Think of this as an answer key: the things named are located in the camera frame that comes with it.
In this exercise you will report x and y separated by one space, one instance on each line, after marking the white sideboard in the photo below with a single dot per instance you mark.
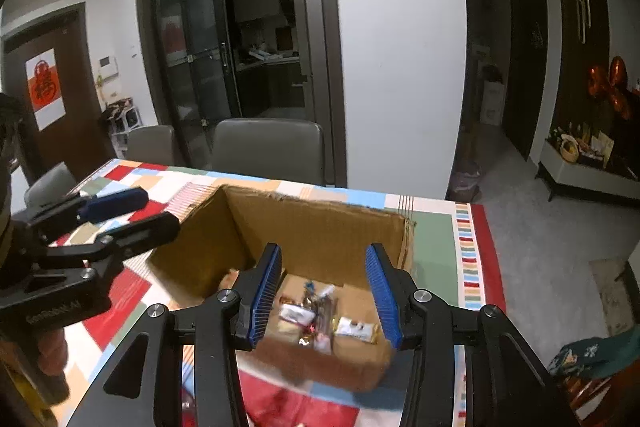
580 172

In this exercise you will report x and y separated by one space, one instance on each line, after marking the pink bag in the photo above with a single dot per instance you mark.
467 181

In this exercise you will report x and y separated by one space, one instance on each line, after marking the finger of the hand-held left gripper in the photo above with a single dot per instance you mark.
135 233
115 203

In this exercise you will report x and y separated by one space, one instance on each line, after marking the white shoe rack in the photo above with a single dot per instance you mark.
122 127

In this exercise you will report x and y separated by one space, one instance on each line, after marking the dark room door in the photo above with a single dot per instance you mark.
530 57

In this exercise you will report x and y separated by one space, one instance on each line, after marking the colourful checked tablecloth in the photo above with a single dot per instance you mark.
435 232

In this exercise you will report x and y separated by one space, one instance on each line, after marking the brown stick packet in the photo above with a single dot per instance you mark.
326 303

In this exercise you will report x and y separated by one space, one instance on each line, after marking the white intercom panel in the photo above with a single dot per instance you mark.
108 67

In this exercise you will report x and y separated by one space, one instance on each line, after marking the red foil balloons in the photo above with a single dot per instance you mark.
607 84

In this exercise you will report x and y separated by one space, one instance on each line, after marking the red and white door poster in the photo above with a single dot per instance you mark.
46 89

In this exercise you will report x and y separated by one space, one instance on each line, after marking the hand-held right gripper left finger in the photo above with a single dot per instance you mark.
262 297

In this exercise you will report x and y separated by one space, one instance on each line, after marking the silver refrigerator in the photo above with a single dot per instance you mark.
302 32

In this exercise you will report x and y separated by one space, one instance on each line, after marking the brown cardboard box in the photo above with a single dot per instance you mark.
210 232

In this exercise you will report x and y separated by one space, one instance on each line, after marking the shiny foil candy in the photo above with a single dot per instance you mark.
310 291

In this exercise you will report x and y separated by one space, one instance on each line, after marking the brown and white bar packet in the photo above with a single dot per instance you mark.
356 330

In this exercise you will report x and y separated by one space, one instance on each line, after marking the grey dining chair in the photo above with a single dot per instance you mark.
150 146
270 149
50 187

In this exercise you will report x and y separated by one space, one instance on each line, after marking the dark wardrobe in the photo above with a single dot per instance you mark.
585 57

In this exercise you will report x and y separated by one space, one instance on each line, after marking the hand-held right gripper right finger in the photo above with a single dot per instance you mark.
382 297

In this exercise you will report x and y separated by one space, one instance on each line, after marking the dark wooden door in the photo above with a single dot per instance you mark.
75 72

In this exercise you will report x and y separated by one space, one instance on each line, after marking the person's left hand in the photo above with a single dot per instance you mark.
51 351

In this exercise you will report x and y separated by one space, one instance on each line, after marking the green patterned cloth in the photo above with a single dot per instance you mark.
595 353

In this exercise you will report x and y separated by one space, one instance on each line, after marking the glass sliding door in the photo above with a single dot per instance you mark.
192 17

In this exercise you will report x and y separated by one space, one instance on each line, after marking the pink candy packet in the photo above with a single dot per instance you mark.
295 314

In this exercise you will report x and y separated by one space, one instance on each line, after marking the white paper bag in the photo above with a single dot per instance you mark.
492 102

